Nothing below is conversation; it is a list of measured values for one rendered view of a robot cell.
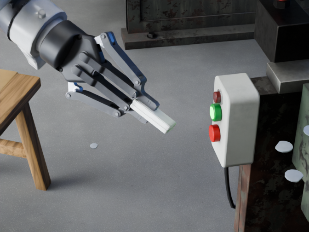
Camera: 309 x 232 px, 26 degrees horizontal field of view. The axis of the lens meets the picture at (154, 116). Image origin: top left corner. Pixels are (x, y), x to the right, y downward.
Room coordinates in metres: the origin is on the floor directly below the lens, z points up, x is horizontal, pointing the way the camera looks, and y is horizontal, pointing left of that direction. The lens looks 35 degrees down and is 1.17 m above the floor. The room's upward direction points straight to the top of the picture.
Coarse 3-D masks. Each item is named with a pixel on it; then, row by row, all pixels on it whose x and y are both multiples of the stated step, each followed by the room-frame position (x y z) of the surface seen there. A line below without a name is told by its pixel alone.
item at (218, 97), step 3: (219, 90) 0.85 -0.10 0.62; (213, 93) 0.85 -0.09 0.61; (216, 93) 0.84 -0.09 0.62; (219, 93) 0.84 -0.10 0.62; (222, 93) 0.84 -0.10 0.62; (213, 96) 0.85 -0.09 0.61; (216, 96) 0.84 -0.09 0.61; (219, 96) 0.84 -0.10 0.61; (222, 96) 0.84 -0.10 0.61; (213, 99) 0.85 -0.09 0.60; (216, 99) 0.84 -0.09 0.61; (219, 99) 0.84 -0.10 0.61; (222, 99) 0.83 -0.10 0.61; (216, 102) 0.84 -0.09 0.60; (219, 102) 0.84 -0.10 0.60; (222, 102) 0.83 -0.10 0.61
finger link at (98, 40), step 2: (108, 32) 0.91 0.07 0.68; (110, 34) 0.91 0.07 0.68; (98, 36) 0.91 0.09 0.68; (110, 36) 0.90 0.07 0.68; (112, 36) 0.91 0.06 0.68; (94, 38) 0.91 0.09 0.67; (96, 38) 0.91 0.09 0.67; (98, 38) 0.91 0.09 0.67; (100, 38) 0.91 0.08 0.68; (110, 38) 0.90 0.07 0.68; (112, 38) 0.91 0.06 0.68; (96, 40) 0.91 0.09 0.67; (98, 40) 0.91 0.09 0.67; (100, 40) 0.90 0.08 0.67; (112, 40) 0.90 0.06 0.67; (96, 42) 0.91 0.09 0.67; (98, 42) 0.90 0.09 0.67; (100, 42) 0.90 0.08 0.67; (112, 42) 0.90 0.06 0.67; (100, 44) 0.90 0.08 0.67; (102, 44) 0.89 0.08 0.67; (102, 46) 0.90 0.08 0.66
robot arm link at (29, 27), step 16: (32, 0) 0.95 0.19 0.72; (48, 0) 0.97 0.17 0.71; (16, 16) 0.93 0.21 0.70; (32, 16) 0.92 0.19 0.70; (48, 16) 0.92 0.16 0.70; (64, 16) 0.96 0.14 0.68; (16, 32) 0.92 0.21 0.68; (32, 32) 0.91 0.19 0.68; (48, 32) 0.92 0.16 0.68; (32, 48) 0.91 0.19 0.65; (32, 64) 0.96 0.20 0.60
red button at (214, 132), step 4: (212, 124) 0.85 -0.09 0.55; (216, 124) 0.85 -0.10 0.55; (212, 128) 0.84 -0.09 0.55; (216, 128) 0.84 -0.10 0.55; (212, 132) 0.84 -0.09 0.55; (216, 132) 0.83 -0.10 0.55; (212, 136) 0.83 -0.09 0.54; (216, 136) 0.83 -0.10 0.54; (212, 140) 0.83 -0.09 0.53; (216, 140) 0.83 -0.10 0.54
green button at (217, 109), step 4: (212, 104) 0.85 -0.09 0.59; (216, 104) 0.85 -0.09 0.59; (216, 108) 0.84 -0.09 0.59; (220, 108) 0.84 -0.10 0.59; (216, 112) 0.83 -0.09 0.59; (220, 112) 0.83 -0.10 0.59; (216, 116) 0.83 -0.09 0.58; (220, 116) 0.83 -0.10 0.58; (212, 120) 0.84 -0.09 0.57; (216, 120) 0.83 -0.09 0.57; (220, 120) 0.83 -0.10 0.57
